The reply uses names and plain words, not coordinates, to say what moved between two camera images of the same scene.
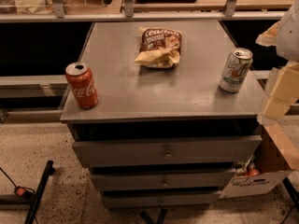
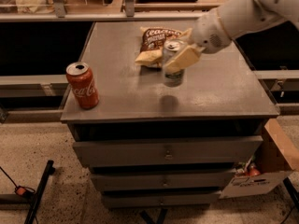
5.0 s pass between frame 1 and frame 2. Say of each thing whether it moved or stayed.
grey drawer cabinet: stayed
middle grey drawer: stayed
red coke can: stayed
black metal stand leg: stayed
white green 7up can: moved
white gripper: moved
